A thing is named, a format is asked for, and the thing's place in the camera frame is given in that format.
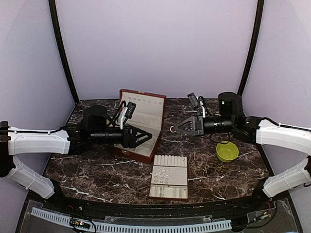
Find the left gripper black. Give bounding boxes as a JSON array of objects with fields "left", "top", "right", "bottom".
[{"left": 90, "top": 123, "right": 152, "bottom": 149}]

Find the brown leather jewelry box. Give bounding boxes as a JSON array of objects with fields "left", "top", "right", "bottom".
[{"left": 108, "top": 89, "right": 166, "bottom": 164}]

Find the beige jewelry tray insert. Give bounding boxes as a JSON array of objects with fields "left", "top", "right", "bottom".
[{"left": 149, "top": 155, "right": 188, "bottom": 200}]

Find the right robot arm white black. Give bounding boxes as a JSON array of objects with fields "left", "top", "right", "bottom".
[{"left": 174, "top": 92, "right": 311, "bottom": 211}]

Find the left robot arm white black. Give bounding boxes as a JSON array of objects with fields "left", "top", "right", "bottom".
[{"left": 0, "top": 103, "right": 152, "bottom": 212}]

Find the green plastic bowl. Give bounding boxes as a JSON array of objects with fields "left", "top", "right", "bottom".
[{"left": 216, "top": 141, "right": 239, "bottom": 163}]

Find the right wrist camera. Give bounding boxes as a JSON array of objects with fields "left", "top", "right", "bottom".
[{"left": 187, "top": 93, "right": 207, "bottom": 118}]

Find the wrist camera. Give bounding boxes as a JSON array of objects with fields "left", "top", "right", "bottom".
[
  {"left": 187, "top": 93, "right": 207, "bottom": 118},
  {"left": 119, "top": 102, "right": 136, "bottom": 129}
]

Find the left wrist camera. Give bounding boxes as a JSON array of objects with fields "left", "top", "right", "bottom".
[{"left": 119, "top": 102, "right": 136, "bottom": 129}]

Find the black front rail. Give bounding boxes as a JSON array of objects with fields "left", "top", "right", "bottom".
[{"left": 33, "top": 195, "right": 276, "bottom": 219}]

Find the grey cable duct strip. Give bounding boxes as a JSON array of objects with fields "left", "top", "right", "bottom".
[{"left": 31, "top": 207, "right": 232, "bottom": 233}]

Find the right black frame post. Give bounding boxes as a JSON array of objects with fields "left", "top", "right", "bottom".
[{"left": 237, "top": 0, "right": 265, "bottom": 97}]

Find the black frame post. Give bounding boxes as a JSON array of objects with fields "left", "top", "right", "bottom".
[
  {"left": 48, "top": 0, "right": 80, "bottom": 104},
  {"left": 237, "top": 0, "right": 265, "bottom": 97}
]

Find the left black frame post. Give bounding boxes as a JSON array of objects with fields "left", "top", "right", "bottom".
[{"left": 48, "top": 0, "right": 80, "bottom": 104}]

